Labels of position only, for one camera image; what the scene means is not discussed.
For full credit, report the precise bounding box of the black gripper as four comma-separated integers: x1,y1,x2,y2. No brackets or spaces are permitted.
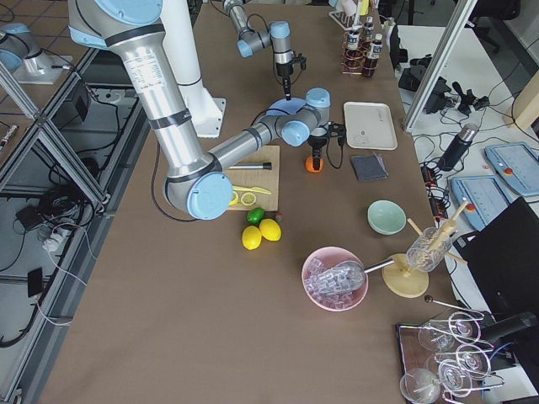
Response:
275,51,307,101
307,122,345,170

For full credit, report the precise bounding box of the orange fruit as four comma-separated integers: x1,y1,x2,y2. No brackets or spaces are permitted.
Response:
304,156,324,173

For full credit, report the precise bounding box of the blue plate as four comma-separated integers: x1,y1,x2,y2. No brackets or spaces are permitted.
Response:
265,97,306,116

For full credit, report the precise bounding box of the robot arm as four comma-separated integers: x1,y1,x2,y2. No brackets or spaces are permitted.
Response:
222,0,307,101
68,1,330,220

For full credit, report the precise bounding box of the steel muddler black tip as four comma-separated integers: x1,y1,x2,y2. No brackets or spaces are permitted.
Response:
228,162,273,170

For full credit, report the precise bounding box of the bamboo cutting board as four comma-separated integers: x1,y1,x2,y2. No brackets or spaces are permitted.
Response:
225,146,280,211

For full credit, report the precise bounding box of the grey folded cloth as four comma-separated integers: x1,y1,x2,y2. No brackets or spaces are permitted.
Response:
350,154,388,181

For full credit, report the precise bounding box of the cream rabbit tray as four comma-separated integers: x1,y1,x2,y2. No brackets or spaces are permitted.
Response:
344,101,398,151

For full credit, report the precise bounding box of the yellow plastic knife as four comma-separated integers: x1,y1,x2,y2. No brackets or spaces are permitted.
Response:
232,185,272,195

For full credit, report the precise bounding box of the lemon half slice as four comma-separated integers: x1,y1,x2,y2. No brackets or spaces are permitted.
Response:
229,191,239,206
240,192,257,206

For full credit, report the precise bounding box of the green lime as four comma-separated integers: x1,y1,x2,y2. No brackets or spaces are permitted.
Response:
247,207,265,226

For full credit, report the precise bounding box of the yellow lemon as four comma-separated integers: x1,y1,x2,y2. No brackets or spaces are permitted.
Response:
259,218,282,242
242,226,262,251

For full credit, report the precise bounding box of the mint green bowl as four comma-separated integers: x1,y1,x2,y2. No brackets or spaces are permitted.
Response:
367,199,407,236

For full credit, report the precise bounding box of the tea bottle white cap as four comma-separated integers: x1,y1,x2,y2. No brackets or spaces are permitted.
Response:
361,34,383,77

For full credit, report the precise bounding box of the pink bowl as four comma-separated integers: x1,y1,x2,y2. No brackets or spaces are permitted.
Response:
302,247,368,311

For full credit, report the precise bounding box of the metal ice scoop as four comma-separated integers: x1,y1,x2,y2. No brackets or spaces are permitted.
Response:
332,258,394,293

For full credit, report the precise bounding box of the pile of clear ice cubes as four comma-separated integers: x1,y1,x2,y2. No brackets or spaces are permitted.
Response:
303,258,367,311

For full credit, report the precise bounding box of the clear glass cup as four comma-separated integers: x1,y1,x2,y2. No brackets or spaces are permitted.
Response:
406,227,451,273

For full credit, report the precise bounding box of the wooden cup stand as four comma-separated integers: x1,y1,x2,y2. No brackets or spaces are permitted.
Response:
382,200,467,298

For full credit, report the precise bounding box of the black thermos bottle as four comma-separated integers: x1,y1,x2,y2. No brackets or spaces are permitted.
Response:
437,123,479,172

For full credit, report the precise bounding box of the blue teach pendant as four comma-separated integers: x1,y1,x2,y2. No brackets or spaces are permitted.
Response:
451,175,513,231
484,142,538,197

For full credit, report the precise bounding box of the black laptop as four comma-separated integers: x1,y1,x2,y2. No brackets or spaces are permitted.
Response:
454,197,538,317

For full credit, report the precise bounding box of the black framed tray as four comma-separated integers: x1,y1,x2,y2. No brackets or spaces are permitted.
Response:
394,322,447,404

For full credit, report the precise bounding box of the wine glass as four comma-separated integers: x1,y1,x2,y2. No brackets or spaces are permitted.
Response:
399,368,440,404

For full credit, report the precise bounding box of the copper wire bottle rack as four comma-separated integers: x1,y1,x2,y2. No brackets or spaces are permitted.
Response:
342,24,383,77

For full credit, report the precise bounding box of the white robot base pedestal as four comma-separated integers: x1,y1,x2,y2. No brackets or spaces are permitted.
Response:
161,0,227,138

